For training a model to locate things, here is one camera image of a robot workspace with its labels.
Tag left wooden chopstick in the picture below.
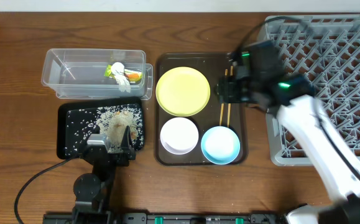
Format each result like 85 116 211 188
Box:
219 68 228 126

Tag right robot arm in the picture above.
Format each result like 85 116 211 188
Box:
216 40 360 224

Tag green snack wrapper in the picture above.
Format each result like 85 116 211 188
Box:
104 65 142 83

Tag yellow plate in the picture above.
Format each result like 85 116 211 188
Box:
155 67 211 117

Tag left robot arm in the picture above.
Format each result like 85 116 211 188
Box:
72 126 136 224

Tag black tray bin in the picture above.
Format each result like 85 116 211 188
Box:
57 97 145 159

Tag white bowl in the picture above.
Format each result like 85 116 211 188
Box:
160 117 199 155

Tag dark brown serving tray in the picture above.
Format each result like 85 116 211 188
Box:
154 52 249 166

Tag grey dishwasher rack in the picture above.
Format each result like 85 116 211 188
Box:
258 14 360 160

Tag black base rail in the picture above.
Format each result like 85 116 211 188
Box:
42 213 278 224

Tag clear plastic bin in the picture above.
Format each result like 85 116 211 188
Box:
41 49 154 100

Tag rice food scraps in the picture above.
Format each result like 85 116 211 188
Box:
58 104 144 157

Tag light blue bowl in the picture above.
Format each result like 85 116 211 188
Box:
201 126 241 165

